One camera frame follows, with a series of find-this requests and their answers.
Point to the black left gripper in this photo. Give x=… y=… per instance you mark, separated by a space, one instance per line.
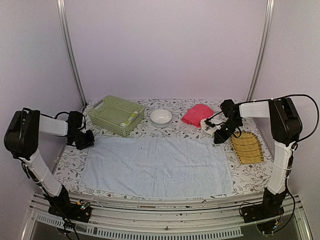
x=90 y=142

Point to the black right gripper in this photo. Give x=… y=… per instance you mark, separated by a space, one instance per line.
x=222 y=137

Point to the green plastic basket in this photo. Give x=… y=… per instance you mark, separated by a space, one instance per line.
x=110 y=111

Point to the green crocodile pattern towel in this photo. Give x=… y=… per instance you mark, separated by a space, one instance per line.
x=131 y=118

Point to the light blue towel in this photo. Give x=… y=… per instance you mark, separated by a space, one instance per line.
x=158 y=168

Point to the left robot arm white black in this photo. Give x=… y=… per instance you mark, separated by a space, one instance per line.
x=22 y=141

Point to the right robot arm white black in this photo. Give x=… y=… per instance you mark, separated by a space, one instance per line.
x=285 y=125

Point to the cream white towel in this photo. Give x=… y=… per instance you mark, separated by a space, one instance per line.
x=206 y=128

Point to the yellow woven bamboo tray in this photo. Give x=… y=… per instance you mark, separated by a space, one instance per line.
x=247 y=147

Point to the pink towel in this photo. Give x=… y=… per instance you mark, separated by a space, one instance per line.
x=197 y=113

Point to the white ceramic bowl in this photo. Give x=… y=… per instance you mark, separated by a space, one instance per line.
x=161 y=118

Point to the right aluminium frame post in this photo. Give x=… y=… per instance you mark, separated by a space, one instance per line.
x=267 y=24

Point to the aluminium frame post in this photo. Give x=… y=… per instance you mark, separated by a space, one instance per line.
x=267 y=24
x=62 y=13

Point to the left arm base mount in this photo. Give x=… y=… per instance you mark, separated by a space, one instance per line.
x=80 y=211

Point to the aluminium front rail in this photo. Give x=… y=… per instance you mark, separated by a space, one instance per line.
x=187 y=219

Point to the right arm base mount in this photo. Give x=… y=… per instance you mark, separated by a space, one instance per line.
x=253 y=212

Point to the left aluminium frame post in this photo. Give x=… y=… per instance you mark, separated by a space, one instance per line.
x=62 y=13

